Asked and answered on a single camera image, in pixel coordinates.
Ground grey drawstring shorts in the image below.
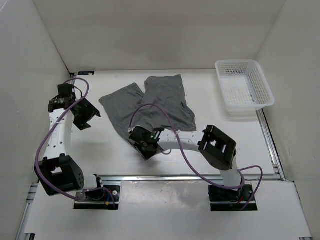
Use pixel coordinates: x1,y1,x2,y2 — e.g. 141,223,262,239
99,74,197,145

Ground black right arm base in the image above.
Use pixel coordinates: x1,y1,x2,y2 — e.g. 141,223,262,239
208,184,258,212

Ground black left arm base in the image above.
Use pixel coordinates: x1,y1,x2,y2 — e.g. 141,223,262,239
73,182,121,211

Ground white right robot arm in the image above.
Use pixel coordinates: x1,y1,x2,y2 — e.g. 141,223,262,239
129,125,245,200

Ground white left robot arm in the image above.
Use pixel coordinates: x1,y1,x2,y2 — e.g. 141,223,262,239
36,83,105,200

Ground white perforated plastic basket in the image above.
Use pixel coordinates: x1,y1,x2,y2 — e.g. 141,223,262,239
215,59,275,115

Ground aluminium table edge rail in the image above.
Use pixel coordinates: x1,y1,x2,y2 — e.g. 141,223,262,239
29,174,283,185

